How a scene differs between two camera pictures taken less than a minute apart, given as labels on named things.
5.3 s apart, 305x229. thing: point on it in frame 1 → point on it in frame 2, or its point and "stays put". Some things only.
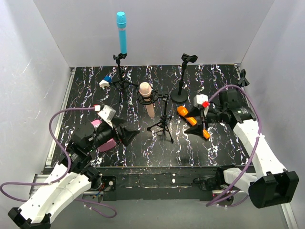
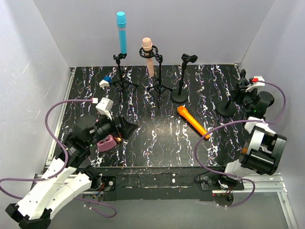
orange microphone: (183, 111) stays put
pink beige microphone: (145, 90) → (147, 45)
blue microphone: (121, 22) stays put
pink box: (109, 144) stays put
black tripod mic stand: (117, 57) stays put
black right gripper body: (203, 118) → (244, 88)
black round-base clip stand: (181, 95) stays put
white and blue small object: (105, 82) stays put
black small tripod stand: (152, 99) → (149, 54)
